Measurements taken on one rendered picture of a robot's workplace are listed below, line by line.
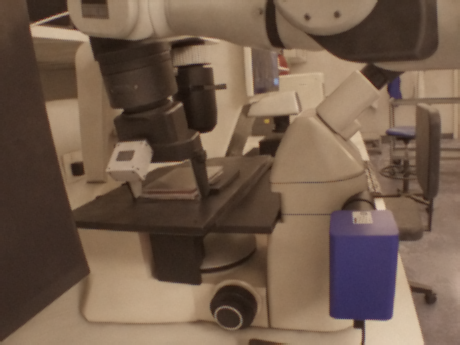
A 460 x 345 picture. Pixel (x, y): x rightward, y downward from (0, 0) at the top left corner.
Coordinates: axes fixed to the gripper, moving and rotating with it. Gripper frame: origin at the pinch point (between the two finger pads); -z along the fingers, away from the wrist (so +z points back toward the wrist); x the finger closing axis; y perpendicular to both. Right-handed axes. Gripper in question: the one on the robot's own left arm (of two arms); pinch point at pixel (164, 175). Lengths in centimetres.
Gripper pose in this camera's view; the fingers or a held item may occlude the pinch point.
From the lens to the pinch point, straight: 48.0
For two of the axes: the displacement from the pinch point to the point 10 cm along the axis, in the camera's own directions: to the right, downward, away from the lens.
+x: -9.5, 0.3, 3.2
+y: -2.8, 4.5, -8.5
